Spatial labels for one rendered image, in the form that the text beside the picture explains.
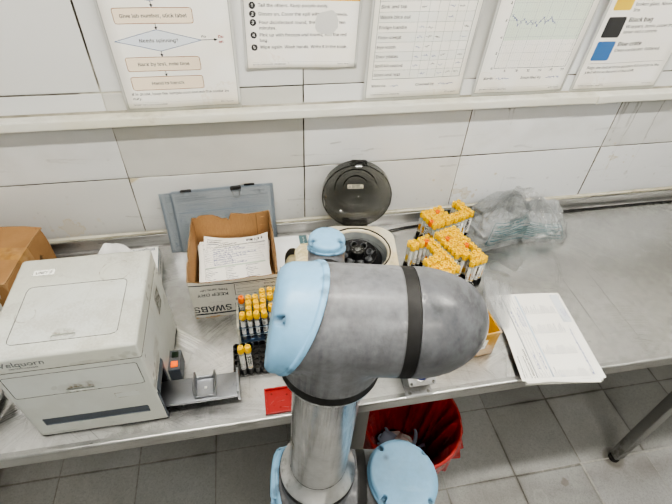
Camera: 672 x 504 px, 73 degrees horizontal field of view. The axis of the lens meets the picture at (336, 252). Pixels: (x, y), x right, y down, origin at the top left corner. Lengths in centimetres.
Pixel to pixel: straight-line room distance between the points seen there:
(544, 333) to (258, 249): 88
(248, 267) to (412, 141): 64
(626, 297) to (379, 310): 133
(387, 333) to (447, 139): 117
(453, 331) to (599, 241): 145
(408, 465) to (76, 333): 67
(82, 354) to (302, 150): 82
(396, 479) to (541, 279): 99
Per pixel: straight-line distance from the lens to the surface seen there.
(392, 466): 80
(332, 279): 44
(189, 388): 120
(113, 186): 152
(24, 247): 149
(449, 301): 45
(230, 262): 142
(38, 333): 107
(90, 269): 115
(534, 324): 145
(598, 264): 177
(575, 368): 140
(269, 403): 119
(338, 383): 47
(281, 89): 133
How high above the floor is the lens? 192
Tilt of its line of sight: 43 degrees down
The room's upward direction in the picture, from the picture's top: 3 degrees clockwise
